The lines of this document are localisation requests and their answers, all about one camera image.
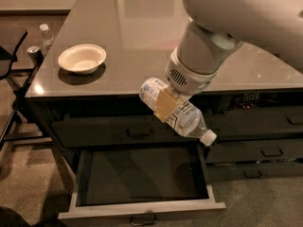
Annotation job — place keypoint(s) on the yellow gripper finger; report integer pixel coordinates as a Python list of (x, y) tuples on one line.
[(167, 101)]

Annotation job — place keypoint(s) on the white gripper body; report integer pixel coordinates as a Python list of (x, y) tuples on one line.
[(186, 78)]

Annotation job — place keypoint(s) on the blue label plastic bottle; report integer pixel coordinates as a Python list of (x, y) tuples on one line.
[(187, 120)]

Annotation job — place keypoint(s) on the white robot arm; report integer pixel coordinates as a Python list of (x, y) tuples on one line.
[(216, 29)]

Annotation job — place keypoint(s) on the dark top drawer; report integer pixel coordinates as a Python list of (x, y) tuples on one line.
[(118, 130)]

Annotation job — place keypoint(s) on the right middle drawer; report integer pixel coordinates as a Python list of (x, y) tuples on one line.
[(255, 151)]

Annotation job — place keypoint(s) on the open middle drawer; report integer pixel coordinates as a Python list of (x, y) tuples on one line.
[(141, 185)]

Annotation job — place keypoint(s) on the right bottom drawer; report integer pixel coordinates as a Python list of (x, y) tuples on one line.
[(253, 171)]

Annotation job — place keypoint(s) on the right top drawer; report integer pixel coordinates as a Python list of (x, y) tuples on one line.
[(257, 122)]

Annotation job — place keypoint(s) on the small bottle on chair side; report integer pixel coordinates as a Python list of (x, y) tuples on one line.
[(48, 37)]

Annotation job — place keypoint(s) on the dark cabinet counter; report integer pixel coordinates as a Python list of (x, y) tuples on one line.
[(138, 37)]

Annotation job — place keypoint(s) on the white paper bowl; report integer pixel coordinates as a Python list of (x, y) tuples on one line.
[(82, 59)]

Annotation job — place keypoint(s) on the metal can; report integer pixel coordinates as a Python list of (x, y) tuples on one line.
[(36, 55)]

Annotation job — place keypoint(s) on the black chair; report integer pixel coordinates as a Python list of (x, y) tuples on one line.
[(19, 81)]

